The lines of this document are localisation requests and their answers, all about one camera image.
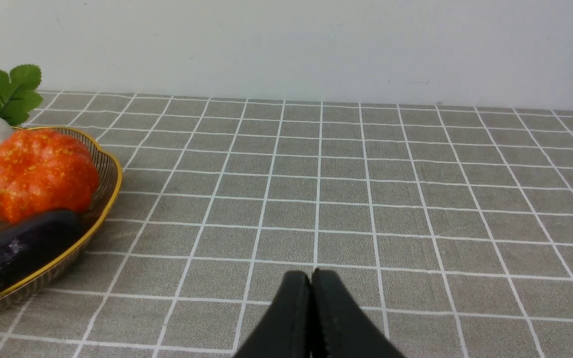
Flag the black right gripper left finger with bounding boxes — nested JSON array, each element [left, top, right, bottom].
[[234, 270, 311, 358]]

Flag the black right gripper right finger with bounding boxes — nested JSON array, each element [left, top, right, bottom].
[[311, 269, 404, 358]]

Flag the gold-rimmed glass bowl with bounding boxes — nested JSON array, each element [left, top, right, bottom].
[[0, 126, 123, 311]]

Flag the dark purple eggplant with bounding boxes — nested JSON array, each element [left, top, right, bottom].
[[0, 209, 86, 292]]

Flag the orange pumpkin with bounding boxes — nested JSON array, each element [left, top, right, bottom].
[[0, 128, 99, 223]]

